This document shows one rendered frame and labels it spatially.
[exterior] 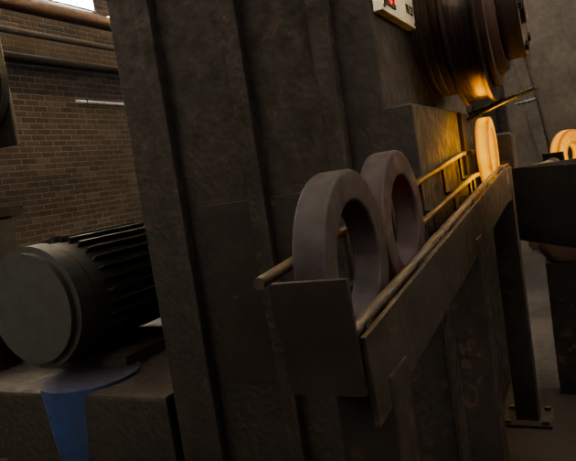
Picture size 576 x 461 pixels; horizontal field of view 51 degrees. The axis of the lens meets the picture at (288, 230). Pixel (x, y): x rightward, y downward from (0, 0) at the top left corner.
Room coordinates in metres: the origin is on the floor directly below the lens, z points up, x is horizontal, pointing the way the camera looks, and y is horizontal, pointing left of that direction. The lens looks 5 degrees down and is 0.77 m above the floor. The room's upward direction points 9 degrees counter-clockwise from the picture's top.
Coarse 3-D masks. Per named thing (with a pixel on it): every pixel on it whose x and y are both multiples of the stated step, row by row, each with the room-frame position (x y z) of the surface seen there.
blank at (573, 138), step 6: (564, 132) 1.90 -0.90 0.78; (570, 132) 1.91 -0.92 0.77; (558, 138) 1.90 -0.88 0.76; (564, 138) 1.89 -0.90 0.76; (570, 138) 1.91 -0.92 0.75; (552, 144) 1.91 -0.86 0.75; (558, 144) 1.89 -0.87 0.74; (564, 144) 1.89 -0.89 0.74; (570, 144) 1.91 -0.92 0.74; (552, 150) 1.90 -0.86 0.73; (558, 150) 1.88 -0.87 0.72; (564, 150) 1.89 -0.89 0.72; (564, 156) 1.89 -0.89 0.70
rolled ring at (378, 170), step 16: (368, 160) 0.75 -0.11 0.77; (384, 160) 0.73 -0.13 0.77; (400, 160) 0.78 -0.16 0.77; (368, 176) 0.72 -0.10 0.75; (384, 176) 0.71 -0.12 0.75; (400, 176) 0.78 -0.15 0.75; (384, 192) 0.70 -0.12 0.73; (400, 192) 0.82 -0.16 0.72; (416, 192) 0.83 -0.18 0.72; (384, 208) 0.69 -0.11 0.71; (400, 208) 0.83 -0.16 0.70; (416, 208) 0.82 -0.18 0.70; (384, 224) 0.69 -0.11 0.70; (400, 224) 0.83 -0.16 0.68; (416, 224) 0.82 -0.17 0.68; (400, 240) 0.83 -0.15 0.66; (416, 240) 0.82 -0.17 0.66; (400, 256) 0.81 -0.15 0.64; (400, 288) 0.72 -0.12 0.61
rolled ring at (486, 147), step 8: (480, 120) 1.55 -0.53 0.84; (488, 120) 1.54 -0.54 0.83; (480, 128) 1.52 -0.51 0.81; (488, 128) 1.52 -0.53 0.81; (480, 136) 1.51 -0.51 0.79; (488, 136) 1.50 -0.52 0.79; (480, 144) 1.50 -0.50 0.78; (488, 144) 1.50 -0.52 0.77; (496, 144) 1.64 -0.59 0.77; (480, 152) 1.50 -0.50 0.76; (488, 152) 1.49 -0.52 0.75; (496, 152) 1.63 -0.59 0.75; (480, 160) 1.50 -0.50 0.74; (488, 160) 1.50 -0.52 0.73; (496, 160) 1.62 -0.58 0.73; (480, 168) 1.51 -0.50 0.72; (488, 168) 1.50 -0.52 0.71; (480, 176) 1.53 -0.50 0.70
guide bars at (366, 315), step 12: (504, 168) 1.59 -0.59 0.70; (480, 192) 1.19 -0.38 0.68; (468, 204) 1.06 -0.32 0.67; (456, 216) 0.96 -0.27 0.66; (444, 228) 0.88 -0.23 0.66; (432, 240) 0.81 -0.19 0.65; (420, 252) 0.75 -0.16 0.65; (408, 264) 0.70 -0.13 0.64; (420, 264) 0.72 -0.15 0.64; (396, 276) 0.66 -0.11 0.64; (408, 276) 0.67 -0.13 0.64; (384, 288) 0.62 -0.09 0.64; (396, 288) 0.63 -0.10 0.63; (384, 300) 0.59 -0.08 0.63; (372, 312) 0.56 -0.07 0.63; (360, 324) 0.53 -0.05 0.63; (360, 348) 0.52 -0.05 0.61
